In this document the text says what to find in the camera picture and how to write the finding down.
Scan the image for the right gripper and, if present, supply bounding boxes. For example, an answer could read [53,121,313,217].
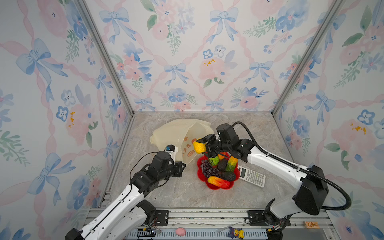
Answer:
[195,135,232,160]

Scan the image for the yellow lemon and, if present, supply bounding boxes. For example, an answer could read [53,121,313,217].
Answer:
[193,141,207,154]

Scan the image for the red apple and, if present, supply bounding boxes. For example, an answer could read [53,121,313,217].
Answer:
[218,153,229,161]

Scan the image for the red flower-shaped bowl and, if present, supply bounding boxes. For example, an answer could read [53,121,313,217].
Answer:
[197,153,240,190]

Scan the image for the yellow plastic bag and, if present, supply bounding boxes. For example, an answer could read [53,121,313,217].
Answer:
[150,119,214,165]

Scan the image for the red yellow mango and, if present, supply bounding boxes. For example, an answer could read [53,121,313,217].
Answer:
[207,176,232,189]

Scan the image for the dark avocado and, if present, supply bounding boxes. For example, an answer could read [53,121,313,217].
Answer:
[221,172,237,182]

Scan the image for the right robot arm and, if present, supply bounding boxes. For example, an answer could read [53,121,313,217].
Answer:
[193,133,329,226]

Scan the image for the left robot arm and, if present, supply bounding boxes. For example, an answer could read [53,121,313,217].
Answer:
[65,145,186,240]

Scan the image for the purple grape bunch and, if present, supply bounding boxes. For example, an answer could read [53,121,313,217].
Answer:
[200,160,221,178]

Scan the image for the white calculator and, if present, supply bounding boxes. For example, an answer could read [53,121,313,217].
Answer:
[238,166,266,188]

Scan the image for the pink pig toy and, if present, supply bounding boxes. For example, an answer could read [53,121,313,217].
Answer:
[175,228,187,237]

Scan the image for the purple yellow toy figure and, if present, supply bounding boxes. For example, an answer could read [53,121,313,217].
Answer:
[228,227,245,240]

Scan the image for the small wooden tag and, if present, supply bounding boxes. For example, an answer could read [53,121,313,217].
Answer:
[304,221,320,229]

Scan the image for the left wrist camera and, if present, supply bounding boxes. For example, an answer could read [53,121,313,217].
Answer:
[165,145,178,164]

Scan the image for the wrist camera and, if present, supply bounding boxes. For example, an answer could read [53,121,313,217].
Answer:
[216,123,239,142]
[165,145,178,164]

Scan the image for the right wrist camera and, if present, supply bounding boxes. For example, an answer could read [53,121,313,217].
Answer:
[216,123,239,142]

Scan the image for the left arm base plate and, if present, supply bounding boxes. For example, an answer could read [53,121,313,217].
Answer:
[144,210,169,227]

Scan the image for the aluminium rail frame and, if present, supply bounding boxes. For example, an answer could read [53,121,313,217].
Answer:
[76,206,341,240]

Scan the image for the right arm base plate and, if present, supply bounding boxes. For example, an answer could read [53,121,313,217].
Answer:
[245,210,291,227]

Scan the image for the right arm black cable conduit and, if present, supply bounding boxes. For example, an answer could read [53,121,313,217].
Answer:
[231,121,352,211]

